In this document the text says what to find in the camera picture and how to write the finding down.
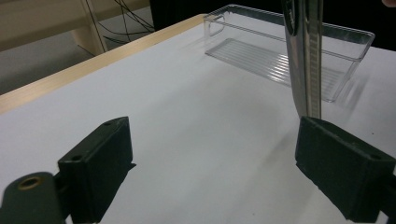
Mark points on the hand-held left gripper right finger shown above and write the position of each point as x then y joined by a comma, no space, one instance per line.
342,168

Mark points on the clear plastic tray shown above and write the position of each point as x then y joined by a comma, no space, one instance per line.
249,53

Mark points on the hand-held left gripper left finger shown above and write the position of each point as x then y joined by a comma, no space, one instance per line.
93,168

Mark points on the light wooden bench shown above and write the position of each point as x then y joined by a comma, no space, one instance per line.
31,25

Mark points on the white board sheet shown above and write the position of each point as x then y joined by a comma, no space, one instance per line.
186,124

